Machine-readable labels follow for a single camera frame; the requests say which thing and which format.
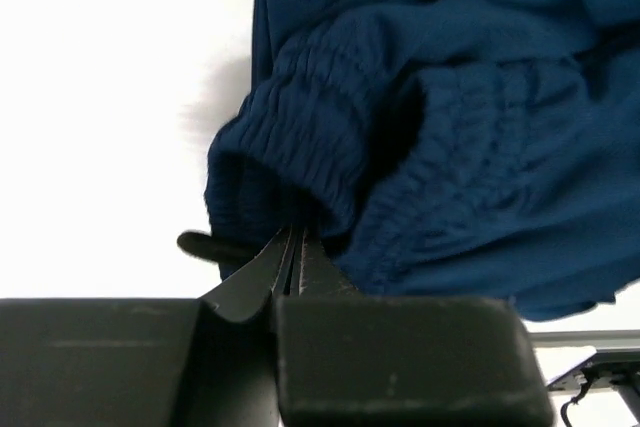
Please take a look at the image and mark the aluminium frame rail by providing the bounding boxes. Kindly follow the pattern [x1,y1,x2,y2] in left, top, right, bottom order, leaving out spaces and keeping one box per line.
[530,330,640,351]

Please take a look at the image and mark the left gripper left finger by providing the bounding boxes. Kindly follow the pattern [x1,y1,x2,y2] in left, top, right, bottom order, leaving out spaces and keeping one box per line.
[1,230,293,426]

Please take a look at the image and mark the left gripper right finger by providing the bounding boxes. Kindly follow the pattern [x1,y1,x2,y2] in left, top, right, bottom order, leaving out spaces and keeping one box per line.
[274,234,554,426]

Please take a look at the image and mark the navy blue shorts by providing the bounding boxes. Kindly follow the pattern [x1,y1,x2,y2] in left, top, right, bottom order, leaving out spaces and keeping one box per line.
[178,0,639,321]

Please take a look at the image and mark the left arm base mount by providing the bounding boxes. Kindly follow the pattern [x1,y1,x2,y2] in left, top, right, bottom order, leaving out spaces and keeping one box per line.
[546,349,639,426]

